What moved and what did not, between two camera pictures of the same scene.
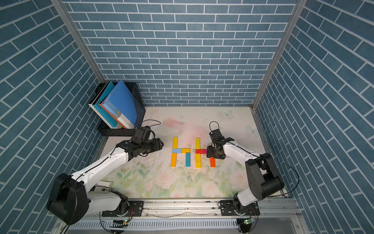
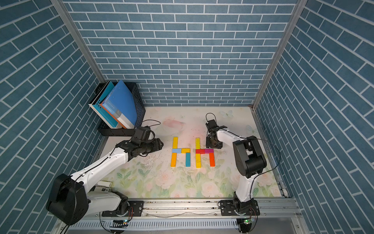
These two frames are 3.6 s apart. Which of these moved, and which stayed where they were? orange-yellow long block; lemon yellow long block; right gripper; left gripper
Moved: right gripper
Stayed: lemon yellow long block; left gripper; orange-yellow long block
